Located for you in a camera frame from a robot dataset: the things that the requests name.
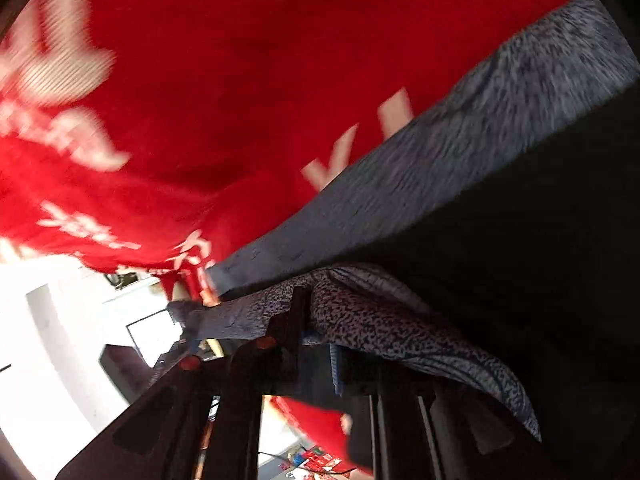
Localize red patterned box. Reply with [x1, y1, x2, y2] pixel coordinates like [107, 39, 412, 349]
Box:
[292, 447, 357, 476]

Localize black pants with grey lining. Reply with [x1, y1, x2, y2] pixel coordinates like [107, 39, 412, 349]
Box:
[167, 0, 640, 461]

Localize red blanket with white print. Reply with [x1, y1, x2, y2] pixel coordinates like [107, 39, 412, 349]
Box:
[0, 0, 593, 478]

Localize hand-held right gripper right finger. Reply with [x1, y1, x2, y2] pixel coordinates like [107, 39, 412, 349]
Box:
[327, 342, 551, 480]

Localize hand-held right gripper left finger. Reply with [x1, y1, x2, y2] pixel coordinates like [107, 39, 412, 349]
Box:
[55, 286, 332, 480]

